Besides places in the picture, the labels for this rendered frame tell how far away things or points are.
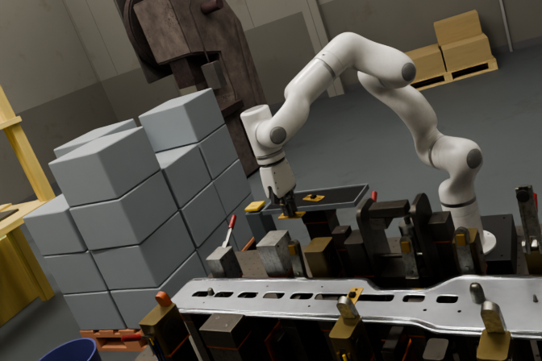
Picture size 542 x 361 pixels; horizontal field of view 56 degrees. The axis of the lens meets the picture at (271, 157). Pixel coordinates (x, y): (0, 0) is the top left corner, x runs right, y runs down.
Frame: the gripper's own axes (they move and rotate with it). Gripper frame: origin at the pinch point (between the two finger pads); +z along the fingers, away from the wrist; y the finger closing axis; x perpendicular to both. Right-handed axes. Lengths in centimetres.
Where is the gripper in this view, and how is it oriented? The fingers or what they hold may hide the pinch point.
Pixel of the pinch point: (289, 207)
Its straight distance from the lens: 153.5
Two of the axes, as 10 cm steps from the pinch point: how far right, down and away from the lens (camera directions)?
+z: 3.2, 9.1, 2.7
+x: 7.7, -0.9, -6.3
